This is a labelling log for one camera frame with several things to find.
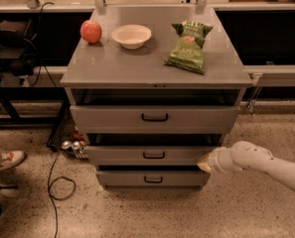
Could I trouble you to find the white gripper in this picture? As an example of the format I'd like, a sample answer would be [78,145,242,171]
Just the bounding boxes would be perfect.
[196,147,240,173]

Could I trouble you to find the grey drawer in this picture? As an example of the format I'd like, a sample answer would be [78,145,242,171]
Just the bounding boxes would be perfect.
[70,105,239,134]
[96,166,210,187]
[85,134,221,166]

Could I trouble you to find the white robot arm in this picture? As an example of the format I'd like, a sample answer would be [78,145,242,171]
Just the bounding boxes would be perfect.
[196,141,295,192]

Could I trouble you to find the grey drawer cabinet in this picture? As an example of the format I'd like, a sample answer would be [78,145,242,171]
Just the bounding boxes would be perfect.
[60,5,254,191]

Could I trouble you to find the grey bottom drawer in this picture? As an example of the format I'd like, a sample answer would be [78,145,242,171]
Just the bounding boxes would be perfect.
[96,166,210,187]

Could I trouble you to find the grey top drawer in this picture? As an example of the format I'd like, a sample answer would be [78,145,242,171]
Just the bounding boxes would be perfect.
[70,105,239,134]

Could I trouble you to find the green chip bag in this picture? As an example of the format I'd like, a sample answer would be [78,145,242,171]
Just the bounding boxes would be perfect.
[164,21,213,74]

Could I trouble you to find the white bowl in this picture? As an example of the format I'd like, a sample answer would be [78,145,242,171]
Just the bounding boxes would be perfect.
[111,25,152,50]

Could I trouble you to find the red apple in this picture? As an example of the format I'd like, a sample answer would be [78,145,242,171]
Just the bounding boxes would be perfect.
[79,20,102,44]

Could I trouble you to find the white sneaker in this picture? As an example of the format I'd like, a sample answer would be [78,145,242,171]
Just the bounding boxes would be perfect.
[0,151,26,172]

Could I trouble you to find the black equipment on stand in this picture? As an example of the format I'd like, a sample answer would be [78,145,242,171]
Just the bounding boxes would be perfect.
[0,19,40,87]

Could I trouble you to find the wire basket with cans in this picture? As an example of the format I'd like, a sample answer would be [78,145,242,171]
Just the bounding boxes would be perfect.
[47,109,88,161]

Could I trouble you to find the black floor cable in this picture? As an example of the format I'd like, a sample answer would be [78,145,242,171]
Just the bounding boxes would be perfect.
[47,151,77,238]

